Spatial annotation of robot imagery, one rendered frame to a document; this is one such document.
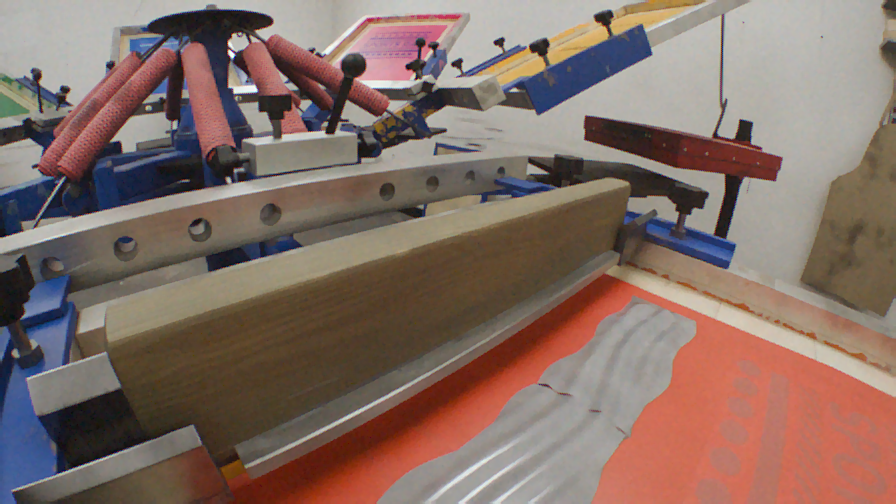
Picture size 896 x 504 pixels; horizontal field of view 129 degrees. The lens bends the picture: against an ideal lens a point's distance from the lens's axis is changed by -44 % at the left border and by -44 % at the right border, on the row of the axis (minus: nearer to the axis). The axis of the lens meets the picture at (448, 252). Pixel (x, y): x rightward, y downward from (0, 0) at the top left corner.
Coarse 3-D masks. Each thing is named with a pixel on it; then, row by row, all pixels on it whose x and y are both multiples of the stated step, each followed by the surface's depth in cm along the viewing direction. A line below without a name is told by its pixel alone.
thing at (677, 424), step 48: (624, 288) 37; (528, 336) 29; (576, 336) 29; (720, 336) 29; (672, 384) 23; (720, 384) 23; (816, 384) 22; (864, 384) 20; (624, 432) 20; (672, 432) 19
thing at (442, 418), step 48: (480, 384) 24; (528, 384) 24; (384, 432) 19; (432, 432) 20; (240, 480) 15; (288, 480) 16; (336, 480) 16; (384, 480) 17; (624, 480) 16; (672, 480) 16
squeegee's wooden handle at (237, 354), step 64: (576, 192) 29; (320, 256) 15; (384, 256) 16; (448, 256) 19; (512, 256) 23; (576, 256) 30; (128, 320) 10; (192, 320) 11; (256, 320) 12; (320, 320) 14; (384, 320) 17; (448, 320) 20; (128, 384) 9; (192, 384) 11; (256, 384) 13; (320, 384) 15
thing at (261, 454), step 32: (608, 256) 34; (544, 288) 28; (576, 288) 29; (512, 320) 23; (448, 352) 20; (480, 352) 21; (384, 384) 18; (416, 384) 18; (320, 416) 15; (352, 416) 16; (256, 448) 13; (288, 448) 13
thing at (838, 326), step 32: (640, 256) 41; (672, 256) 38; (160, 288) 24; (704, 288) 36; (736, 288) 33; (768, 288) 31; (800, 288) 30; (96, 320) 19; (800, 320) 28; (832, 320) 26; (864, 320) 24; (96, 352) 19; (864, 352) 23
